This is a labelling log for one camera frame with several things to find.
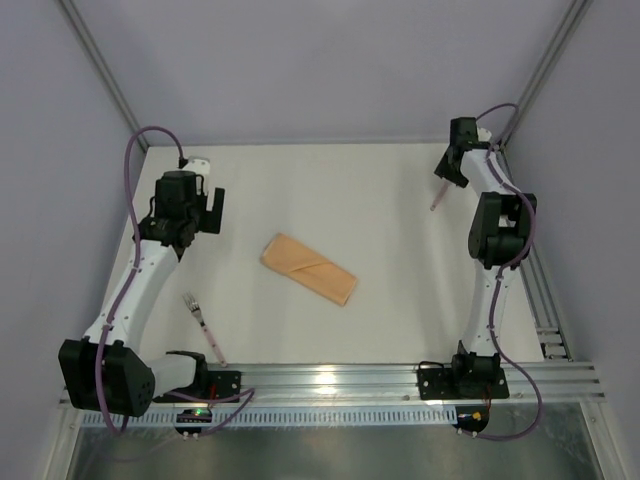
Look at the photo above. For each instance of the controller board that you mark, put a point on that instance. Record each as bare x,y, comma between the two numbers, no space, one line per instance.
190,423
471,423

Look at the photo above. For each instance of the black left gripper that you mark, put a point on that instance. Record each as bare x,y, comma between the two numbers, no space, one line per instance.
214,211

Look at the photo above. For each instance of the right aluminium side rail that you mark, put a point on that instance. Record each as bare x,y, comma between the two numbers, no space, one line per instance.
531,329

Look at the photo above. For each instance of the left controller board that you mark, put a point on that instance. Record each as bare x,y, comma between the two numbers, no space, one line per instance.
190,423

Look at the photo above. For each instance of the right controller board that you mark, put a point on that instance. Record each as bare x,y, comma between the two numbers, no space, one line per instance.
471,423

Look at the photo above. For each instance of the pink-handled table knife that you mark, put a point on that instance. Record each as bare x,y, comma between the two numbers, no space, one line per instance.
439,196

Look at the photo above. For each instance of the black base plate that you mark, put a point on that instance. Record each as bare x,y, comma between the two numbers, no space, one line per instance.
443,384
215,385

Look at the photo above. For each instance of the aluminium mounting rail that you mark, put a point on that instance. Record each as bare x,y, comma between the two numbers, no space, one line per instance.
342,384

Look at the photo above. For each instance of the aluminium frame post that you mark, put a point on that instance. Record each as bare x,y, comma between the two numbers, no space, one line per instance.
562,35
90,48

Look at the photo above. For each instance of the slotted grey cable duct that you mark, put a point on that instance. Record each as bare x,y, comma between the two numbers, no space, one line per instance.
318,416

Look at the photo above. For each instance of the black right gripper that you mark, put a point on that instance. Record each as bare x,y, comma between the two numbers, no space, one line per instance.
451,167

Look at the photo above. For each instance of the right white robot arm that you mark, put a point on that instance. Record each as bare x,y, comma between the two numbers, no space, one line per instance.
500,238

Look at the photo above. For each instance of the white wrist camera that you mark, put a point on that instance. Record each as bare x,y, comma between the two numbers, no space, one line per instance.
484,135
197,165

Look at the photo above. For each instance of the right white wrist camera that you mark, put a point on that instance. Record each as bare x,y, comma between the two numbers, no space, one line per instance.
484,135

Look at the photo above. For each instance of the peach cloth napkin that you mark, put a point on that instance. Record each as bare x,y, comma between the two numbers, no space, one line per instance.
303,265

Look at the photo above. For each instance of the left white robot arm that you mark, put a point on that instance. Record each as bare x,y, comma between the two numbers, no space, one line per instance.
103,369

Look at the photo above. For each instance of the left aluminium frame post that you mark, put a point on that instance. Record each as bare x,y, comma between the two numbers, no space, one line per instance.
90,48

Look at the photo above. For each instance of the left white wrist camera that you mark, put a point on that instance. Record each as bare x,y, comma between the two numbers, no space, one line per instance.
197,165

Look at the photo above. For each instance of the right aluminium frame post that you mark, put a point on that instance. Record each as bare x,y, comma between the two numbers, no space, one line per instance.
562,35

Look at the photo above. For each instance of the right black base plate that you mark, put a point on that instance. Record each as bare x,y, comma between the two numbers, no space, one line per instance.
443,384

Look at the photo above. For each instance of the pink-handled fork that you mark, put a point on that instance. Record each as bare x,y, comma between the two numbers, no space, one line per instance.
196,312

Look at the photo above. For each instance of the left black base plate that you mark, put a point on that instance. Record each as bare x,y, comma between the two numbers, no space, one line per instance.
215,385

